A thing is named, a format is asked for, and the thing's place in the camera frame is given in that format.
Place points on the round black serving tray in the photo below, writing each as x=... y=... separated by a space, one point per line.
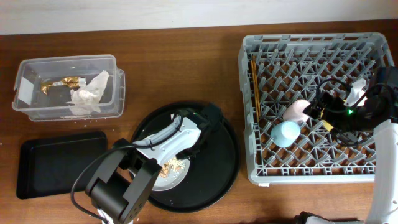
x=210 y=174

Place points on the clear plastic waste bin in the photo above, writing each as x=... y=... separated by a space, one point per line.
x=54 y=106

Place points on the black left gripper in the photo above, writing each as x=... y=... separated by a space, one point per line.
x=186 y=155

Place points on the yellow bowl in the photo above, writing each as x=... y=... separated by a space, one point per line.
x=326 y=124

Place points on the black rectangular tray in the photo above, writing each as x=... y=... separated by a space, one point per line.
x=51 y=166

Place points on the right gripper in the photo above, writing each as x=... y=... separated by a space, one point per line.
x=333 y=101

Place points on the food scraps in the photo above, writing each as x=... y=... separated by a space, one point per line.
x=173 y=165

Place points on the pink cup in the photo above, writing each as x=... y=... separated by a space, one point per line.
x=295 y=112

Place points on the grey dishwasher rack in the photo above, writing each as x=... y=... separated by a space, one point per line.
x=275 y=71

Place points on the white tissue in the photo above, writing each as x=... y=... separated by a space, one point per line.
x=87 y=98

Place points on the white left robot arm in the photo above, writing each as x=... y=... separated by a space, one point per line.
x=124 y=179

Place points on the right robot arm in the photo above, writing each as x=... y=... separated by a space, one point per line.
x=384 y=205

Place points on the grey plate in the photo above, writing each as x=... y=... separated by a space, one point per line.
x=177 y=179

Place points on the blue cup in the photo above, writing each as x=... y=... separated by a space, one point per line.
x=285 y=133

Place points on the gold coffee sachet wrapper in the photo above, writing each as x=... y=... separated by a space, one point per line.
x=71 y=82

